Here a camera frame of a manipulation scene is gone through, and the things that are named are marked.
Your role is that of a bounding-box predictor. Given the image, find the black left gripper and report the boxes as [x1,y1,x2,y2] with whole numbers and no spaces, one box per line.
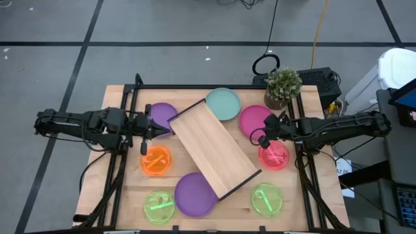
[128,103,172,139]

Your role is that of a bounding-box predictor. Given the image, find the purple plate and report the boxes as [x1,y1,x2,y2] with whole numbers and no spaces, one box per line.
[149,102,179,137]
[174,172,219,218]

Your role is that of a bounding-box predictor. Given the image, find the magenta plate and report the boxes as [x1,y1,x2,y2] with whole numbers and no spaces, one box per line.
[239,104,272,141]

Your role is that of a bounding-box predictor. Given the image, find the orange transparent plate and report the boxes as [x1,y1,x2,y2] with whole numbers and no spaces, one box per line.
[140,145,172,177]

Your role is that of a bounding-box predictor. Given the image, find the pink transparent plate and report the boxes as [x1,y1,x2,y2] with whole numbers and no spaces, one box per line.
[258,140,291,172]

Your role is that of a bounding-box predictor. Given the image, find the teal plate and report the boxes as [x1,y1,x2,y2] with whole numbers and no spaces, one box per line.
[205,87,242,122]

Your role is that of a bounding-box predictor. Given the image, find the green transparent plate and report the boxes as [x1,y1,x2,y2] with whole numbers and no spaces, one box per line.
[142,190,177,225]
[250,183,285,218]

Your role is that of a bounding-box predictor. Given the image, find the wooden shelf with black legs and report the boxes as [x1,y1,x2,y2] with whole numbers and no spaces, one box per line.
[167,98,263,202]

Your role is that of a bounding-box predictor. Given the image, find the potted plant in ribbed pot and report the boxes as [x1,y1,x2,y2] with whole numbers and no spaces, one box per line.
[263,66,303,111]

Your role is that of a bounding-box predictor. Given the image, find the white paper sheet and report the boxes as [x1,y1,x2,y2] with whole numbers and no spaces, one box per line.
[334,157,356,199]

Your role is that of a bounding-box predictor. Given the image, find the grey desk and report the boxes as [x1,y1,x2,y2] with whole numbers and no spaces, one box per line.
[376,87,416,234]

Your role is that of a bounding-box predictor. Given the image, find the black monitor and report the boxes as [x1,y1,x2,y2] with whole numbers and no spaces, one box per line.
[388,77,416,128]

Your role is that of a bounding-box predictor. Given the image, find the white lidded bin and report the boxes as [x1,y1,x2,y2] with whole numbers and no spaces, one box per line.
[344,47,416,115]

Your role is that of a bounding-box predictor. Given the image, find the black keyboard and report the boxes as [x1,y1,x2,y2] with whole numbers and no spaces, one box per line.
[395,185,416,229]

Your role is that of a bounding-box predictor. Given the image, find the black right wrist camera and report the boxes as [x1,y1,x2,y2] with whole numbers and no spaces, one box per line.
[258,135,271,150]

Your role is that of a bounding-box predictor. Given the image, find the black coiled cable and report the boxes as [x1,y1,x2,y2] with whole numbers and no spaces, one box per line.
[252,0,281,76]

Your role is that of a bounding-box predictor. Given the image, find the black aluminium table frame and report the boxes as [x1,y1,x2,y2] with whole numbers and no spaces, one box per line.
[73,73,350,234]

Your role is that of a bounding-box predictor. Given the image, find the yellow cable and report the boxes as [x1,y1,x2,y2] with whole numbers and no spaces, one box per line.
[311,0,331,70]

